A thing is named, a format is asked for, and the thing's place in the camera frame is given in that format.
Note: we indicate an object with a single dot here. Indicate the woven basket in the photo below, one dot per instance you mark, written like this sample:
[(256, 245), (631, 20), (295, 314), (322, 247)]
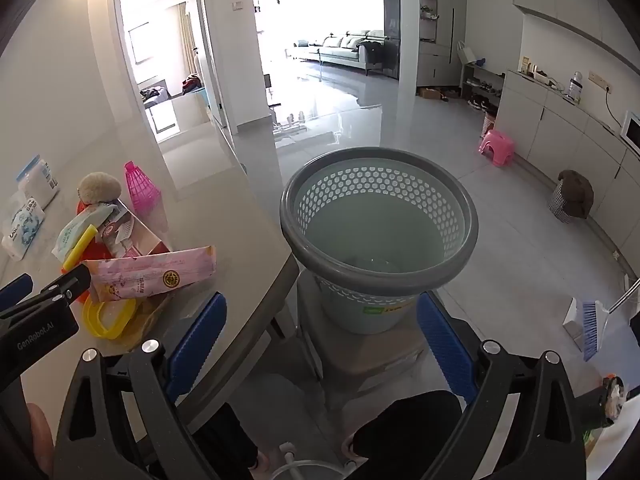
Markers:
[(557, 205)]

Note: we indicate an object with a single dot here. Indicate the blue broom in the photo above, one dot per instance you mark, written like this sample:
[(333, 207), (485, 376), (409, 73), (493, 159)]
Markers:
[(592, 325)]

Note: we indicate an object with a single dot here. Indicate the clear water bottle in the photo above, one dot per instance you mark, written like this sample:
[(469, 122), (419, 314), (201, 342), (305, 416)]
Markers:
[(575, 90)]

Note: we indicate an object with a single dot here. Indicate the wet wipes packet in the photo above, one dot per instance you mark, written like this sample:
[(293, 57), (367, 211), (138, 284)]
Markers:
[(75, 232)]

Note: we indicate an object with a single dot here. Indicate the grey perforated wastebasket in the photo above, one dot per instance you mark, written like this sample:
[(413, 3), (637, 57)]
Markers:
[(350, 270)]

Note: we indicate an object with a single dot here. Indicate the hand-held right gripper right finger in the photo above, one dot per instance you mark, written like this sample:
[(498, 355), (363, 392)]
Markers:
[(445, 345)]

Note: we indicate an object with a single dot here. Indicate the white paper bag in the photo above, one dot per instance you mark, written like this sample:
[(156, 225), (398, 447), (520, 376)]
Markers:
[(466, 52)]

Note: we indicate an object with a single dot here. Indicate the shoe rack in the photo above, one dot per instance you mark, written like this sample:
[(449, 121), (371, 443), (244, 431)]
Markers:
[(482, 85)]

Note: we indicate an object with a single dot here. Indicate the pink snack packet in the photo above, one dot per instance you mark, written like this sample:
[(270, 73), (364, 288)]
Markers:
[(155, 272)]

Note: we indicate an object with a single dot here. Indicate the white jar with blue lid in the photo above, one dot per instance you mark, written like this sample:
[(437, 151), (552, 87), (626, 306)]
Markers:
[(40, 182)]

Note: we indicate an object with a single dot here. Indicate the dark jacket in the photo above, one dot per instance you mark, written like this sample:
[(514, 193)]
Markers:
[(370, 52)]

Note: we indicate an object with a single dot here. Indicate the cardboard box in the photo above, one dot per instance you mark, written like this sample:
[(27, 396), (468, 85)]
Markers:
[(429, 93)]

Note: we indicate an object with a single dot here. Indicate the beige plastic stool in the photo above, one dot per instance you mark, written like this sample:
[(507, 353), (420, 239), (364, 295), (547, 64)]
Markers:
[(370, 355)]

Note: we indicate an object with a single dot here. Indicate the clear plastic wrapper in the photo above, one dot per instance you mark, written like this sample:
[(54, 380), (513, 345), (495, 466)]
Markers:
[(150, 320)]

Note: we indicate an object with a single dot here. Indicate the person's left leg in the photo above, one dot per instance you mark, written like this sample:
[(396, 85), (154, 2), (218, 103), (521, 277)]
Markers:
[(225, 440)]

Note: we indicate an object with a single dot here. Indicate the white and blue tissue pack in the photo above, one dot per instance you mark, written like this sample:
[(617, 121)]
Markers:
[(22, 227)]

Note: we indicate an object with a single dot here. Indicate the red cloth bundle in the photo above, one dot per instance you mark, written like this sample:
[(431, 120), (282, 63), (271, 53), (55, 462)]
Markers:
[(191, 85)]

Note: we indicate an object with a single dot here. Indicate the person's leg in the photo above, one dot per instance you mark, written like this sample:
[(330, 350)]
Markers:
[(225, 440), (405, 430)]

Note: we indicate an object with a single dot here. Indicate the tall white cabinet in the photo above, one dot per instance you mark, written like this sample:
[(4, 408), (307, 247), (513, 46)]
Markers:
[(440, 60)]

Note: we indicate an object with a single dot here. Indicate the person's left hand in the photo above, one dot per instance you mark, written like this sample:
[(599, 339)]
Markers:
[(40, 435)]

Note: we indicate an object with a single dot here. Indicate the yellow plastic stick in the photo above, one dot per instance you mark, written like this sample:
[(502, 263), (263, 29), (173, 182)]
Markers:
[(80, 247)]

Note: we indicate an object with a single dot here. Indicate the white dustpan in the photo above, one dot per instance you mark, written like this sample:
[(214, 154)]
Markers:
[(571, 325)]

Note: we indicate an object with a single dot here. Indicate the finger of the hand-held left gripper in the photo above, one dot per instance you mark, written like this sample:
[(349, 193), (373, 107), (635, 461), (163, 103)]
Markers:
[(15, 292), (65, 285)]

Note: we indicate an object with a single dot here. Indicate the dark refrigerator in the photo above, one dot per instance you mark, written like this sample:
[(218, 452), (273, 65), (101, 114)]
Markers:
[(392, 35)]

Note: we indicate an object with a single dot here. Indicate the person's right leg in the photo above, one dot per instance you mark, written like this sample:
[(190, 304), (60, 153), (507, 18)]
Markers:
[(405, 430)]

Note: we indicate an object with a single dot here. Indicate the white low cabinet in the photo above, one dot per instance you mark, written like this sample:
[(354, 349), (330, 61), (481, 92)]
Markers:
[(550, 125)]

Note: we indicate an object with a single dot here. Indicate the red and white toothpaste box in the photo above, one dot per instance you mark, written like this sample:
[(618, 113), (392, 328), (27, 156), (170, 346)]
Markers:
[(135, 237)]

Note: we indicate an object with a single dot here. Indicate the grey sofa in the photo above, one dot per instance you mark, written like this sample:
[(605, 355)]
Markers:
[(345, 47)]

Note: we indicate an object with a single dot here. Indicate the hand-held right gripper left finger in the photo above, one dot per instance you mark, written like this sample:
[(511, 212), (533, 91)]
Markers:
[(200, 340)]

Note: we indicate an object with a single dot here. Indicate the colourful packet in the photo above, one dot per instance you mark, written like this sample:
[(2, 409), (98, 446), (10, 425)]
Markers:
[(612, 400)]

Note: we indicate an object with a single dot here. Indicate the white microwave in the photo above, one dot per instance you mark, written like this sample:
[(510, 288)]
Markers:
[(632, 130)]

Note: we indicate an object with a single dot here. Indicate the pink plastic stool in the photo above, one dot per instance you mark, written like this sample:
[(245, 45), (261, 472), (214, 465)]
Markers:
[(497, 142)]

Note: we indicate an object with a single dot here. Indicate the pink plastic shuttlecock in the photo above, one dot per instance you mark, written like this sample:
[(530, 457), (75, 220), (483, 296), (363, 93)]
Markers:
[(140, 192)]

